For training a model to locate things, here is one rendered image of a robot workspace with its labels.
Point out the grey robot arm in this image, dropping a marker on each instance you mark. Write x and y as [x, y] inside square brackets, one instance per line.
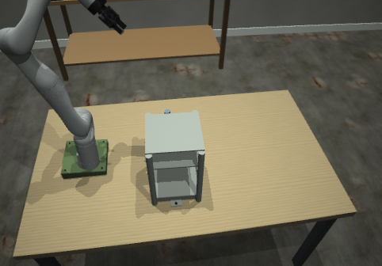
[16, 43]

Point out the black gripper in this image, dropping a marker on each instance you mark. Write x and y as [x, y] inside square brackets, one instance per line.
[98, 6]

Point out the grey shelving unit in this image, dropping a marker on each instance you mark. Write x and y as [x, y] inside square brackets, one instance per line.
[168, 175]

